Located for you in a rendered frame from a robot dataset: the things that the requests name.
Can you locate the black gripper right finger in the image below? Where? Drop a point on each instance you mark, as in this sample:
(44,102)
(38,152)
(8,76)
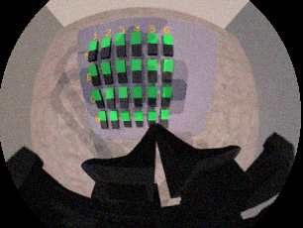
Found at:
(181,162)

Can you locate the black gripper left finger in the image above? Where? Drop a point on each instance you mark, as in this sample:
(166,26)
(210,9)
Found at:
(135,168)

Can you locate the grey switch panel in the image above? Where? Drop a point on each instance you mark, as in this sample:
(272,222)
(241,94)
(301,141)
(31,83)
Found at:
(138,71)

